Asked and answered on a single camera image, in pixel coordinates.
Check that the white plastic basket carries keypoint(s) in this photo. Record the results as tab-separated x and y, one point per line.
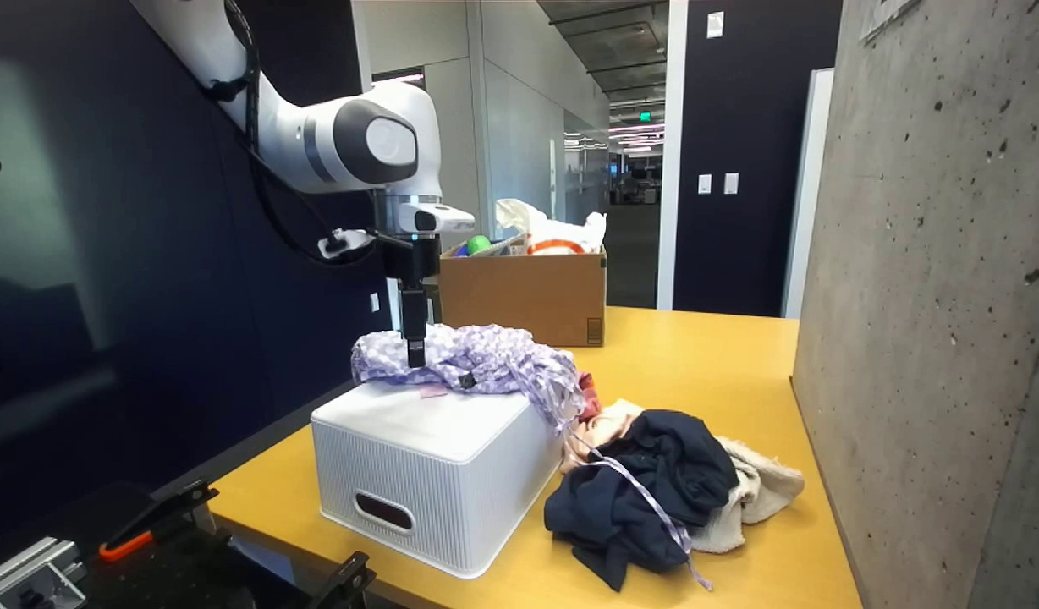
427	473

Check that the pink cloth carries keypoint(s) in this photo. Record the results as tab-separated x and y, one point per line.
587	395

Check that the dark navy garment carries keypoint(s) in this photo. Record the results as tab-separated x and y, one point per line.
655	483

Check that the white wall plate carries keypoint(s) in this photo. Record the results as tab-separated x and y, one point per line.
715	23

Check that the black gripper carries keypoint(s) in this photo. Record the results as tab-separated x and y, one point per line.
412	258

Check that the orange black bar clamp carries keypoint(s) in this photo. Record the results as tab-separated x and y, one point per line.
346	578
146	538

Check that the beige garment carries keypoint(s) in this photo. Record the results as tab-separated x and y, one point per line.
771	483

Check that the green exit sign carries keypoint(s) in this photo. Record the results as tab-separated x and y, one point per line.
643	115

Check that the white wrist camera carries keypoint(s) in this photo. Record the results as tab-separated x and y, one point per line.
346	240

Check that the purple white checkered dress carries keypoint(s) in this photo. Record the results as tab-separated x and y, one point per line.
497	361

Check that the white light switch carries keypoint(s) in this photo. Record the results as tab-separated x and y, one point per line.
733	182
704	182

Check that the green ball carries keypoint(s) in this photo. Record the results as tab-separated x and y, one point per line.
479	244

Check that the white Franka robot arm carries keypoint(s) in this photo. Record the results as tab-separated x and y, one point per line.
316	141

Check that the aluminium profile rail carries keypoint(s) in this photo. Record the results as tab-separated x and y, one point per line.
23	576

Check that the black perforated breadboard plate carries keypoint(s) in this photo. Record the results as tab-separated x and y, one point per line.
225	578

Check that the brown cardboard box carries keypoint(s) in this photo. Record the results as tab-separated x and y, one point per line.
530	294

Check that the white door frame post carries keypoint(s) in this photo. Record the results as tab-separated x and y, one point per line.
672	155

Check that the white leaning panel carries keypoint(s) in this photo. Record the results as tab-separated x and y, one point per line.
808	190

